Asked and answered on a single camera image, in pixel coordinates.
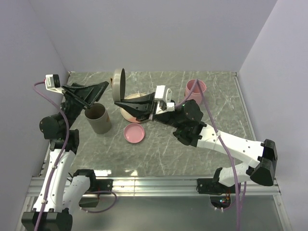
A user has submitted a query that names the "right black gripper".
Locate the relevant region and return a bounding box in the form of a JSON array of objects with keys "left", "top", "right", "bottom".
[{"left": 115, "top": 92, "right": 182, "bottom": 128}]

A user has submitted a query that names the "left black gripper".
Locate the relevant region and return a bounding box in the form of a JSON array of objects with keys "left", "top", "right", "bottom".
[{"left": 59, "top": 82, "right": 109, "bottom": 131}]

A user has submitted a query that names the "pink round lid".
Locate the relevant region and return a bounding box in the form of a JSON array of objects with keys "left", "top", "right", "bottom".
[{"left": 124, "top": 123, "right": 145, "bottom": 143}]

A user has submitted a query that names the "grey cylindrical container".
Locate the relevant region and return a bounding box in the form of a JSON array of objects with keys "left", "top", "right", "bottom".
[{"left": 84, "top": 103, "right": 112, "bottom": 134}]

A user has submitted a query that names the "grey round lid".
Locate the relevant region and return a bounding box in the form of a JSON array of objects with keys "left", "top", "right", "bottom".
[{"left": 111, "top": 68, "right": 126, "bottom": 102}]

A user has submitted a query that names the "pink cylindrical container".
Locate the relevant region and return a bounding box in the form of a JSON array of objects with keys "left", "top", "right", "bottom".
[{"left": 184, "top": 79, "right": 202, "bottom": 105}]

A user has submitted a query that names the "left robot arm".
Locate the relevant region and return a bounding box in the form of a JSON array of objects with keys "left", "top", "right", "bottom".
[{"left": 21, "top": 77, "right": 109, "bottom": 231}]

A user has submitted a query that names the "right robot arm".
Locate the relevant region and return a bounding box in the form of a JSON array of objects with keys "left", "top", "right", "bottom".
[{"left": 115, "top": 94, "right": 278, "bottom": 193}]

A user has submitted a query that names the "pink and cream plate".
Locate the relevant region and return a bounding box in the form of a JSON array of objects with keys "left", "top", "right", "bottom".
[{"left": 120, "top": 93, "right": 146, "bottom": 123}]

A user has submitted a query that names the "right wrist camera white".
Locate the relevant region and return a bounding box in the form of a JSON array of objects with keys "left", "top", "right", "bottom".
[{"left": 154, "top": 85, "right": 175, "bottom": 111}]

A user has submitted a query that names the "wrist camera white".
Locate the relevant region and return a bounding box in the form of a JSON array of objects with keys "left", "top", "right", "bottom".
[
  {"left": 154, "top": 85, "right": 175, "bottom": 111},
  {"left": 45, "top": 74, "right": 63, "bottom": 94}
]

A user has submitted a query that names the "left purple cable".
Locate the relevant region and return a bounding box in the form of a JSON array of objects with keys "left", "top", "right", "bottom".
[{"left": 33, "top": 81, "right": 117, "bottom": 231}]

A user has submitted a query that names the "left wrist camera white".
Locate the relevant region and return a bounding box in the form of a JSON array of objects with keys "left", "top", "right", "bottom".
[{"left": 45, "top": 74, "right": 63, "bottom": 94}]

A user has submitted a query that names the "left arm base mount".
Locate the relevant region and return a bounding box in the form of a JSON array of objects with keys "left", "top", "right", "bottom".
[{"left": 79, "top": 179, "right": 113, "bottom": 208}]

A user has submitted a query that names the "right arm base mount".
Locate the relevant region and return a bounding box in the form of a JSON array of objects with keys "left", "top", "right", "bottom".
[{"left": 194, "top": 177, "right": 241, "bottom": 209}]

